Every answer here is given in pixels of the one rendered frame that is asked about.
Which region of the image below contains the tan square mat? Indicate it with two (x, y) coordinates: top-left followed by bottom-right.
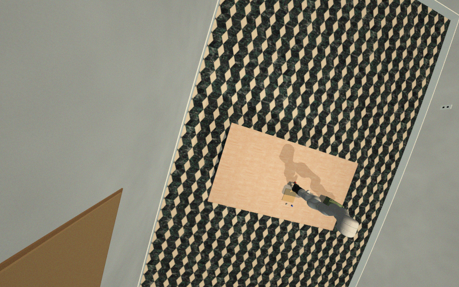
(282, 188), (296, 203)

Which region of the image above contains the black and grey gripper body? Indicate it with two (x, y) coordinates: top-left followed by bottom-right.
(292, 184), (310, 198)

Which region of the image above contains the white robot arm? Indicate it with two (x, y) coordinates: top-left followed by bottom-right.
(301, 192), (359, 238)

